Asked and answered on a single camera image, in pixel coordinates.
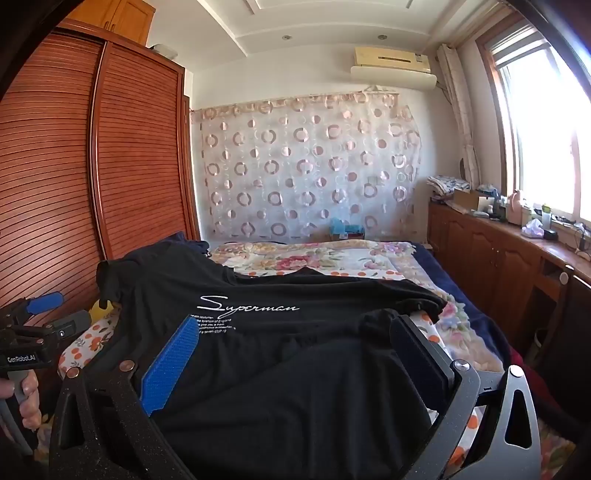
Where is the floral blanket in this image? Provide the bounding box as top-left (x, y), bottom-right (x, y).
top-left (209, 239), bottom-right (505, 372)

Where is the dark chair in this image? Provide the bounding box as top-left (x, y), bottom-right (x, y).
top-left (538, 263), bottom-right (591, 421)

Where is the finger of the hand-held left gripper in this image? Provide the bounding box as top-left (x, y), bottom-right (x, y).
top-left (0, 291), bottom-right (64, 325)

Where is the circle patterned sheer curtain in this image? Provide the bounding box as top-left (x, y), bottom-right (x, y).
top-left (190, 90), bottom-right (424, 243)

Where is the blue tissue box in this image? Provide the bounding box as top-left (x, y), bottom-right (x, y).
top-left (329, 219), bottom-right (366, 241)

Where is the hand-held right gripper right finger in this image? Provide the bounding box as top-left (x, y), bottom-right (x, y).
top-left (390, 315), bottom-right (542, 480)

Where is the wooden framed window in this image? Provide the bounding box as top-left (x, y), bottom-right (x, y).
top-left (478, 16), bottom-right (591, 224)

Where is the orange fruit print bedsheet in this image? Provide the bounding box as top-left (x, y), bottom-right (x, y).
top-left (34, 311), bottom-right (575, 480)

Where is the cardboard box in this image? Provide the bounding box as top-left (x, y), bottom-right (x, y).
top-left (452, 188), bottom-right (486, 212)

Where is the wall air conditioner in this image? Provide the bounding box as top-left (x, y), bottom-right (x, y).
top-left (350, 45), bottom-right (438, 91)

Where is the black printed t-shirt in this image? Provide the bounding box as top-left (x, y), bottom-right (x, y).
top-left (95, 240), bottom-right (455, 480)

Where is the slatted wooden wardrobe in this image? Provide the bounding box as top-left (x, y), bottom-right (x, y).
top-left (0, 18), bottom-right (202, 333)

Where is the floral orange bed sheet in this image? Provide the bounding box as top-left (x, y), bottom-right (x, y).
top-left (164, 232), bottom-right (514, 370)

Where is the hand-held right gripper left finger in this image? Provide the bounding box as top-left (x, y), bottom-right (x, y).
top-left (48, 318), bottom-right (201, 480)

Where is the stack of folded cloths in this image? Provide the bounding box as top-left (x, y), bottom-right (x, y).
top-left (427, 174), bottom-right (472, 205)

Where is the wooden overhead cabinet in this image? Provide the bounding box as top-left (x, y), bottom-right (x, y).
top-left (65, 0), bottom-right (154, 47)

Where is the person's left hand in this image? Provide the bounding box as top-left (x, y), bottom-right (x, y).
top-left (0, 369), bottom-right (41, 432)

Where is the beige window curtain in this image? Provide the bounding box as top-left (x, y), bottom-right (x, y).
top-left (436, 44), bottom-right (483, 197)

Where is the yellow object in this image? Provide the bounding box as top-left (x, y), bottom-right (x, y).
top-left (89, 299), bottom-right (119, 325)

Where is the wooden sideboard cabinet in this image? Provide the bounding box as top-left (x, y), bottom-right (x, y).
top-left (427, 198), bottom-right (591, 352)

